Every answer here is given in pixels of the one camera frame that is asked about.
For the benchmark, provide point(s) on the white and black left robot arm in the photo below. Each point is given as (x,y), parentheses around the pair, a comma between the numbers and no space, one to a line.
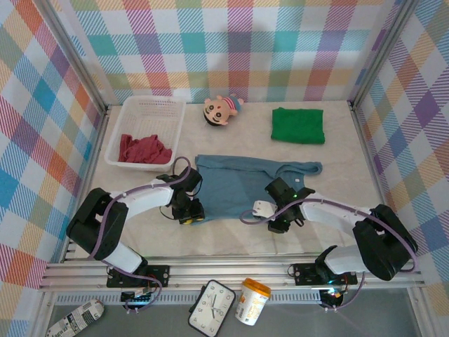
(147,201)

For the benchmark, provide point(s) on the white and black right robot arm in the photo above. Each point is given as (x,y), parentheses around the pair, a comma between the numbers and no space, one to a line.
(333,214)

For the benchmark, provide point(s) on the black framed white clock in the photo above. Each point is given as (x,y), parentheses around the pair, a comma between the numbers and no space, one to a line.
(210,309)

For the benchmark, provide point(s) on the white plastic basket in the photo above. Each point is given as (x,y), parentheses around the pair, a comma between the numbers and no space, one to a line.
(154,116)

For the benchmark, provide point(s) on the cartoon plush doll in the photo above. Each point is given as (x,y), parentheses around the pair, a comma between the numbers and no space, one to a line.
(215,114)

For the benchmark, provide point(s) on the green tank top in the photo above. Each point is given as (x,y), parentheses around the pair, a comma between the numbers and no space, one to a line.
(298,126)

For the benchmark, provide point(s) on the white cup with orange lid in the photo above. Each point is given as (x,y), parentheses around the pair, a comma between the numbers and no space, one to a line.
(250,305)

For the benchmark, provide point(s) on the blue tank top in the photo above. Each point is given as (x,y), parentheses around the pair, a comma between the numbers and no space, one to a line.
(228,182)

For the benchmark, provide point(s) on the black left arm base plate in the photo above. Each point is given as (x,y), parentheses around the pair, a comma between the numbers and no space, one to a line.
(159,275)

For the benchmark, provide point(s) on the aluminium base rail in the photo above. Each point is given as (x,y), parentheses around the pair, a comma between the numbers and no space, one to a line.
(228,274)

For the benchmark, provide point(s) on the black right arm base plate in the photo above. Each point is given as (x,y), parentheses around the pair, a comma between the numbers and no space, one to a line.
(305,274)

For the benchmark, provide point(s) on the aluminium side rail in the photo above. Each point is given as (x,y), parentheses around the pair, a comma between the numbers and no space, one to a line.
(92,158)
(365,147)

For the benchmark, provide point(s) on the aluminium frame post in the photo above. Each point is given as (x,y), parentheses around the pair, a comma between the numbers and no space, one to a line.
(382,52)
(74,52)

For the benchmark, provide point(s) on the newsprint wrapped roll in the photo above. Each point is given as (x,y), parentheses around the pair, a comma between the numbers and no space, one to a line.
(77,317)

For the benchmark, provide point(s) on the red tank top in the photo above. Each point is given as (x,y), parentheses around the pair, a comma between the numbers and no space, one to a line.
(144,151)

